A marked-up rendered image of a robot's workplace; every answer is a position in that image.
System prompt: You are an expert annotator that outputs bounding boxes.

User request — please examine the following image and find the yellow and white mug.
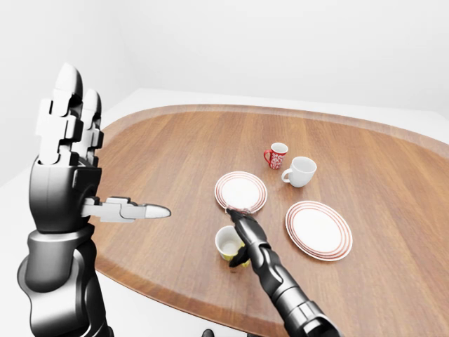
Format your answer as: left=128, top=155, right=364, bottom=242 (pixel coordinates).
left=215, top=225, right=251, bottom=268

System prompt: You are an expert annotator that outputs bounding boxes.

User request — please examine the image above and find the large red-ringed white plate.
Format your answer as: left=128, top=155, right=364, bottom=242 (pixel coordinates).
left=285, top=200, right=354, bottom=262

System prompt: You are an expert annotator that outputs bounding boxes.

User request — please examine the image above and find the red patterned mug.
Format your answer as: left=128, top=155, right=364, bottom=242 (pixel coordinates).
left=263, top=142, right=289, bottom=171

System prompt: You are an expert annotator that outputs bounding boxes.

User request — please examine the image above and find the plain white mug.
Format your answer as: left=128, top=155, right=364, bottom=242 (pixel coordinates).
left=281, top=156, right=318, bottom=189

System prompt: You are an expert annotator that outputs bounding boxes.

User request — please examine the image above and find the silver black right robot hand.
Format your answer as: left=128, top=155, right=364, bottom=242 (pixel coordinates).
left=226, top=208, right=273, bottom=269

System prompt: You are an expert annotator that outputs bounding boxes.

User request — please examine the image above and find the small red-ringed white plate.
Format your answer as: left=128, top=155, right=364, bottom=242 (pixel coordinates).
left=214, top=171, right=268, bottom=215

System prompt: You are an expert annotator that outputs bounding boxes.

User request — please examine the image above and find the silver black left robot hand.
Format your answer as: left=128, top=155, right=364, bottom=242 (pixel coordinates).
left=28, top=62, right=172, bottom=235

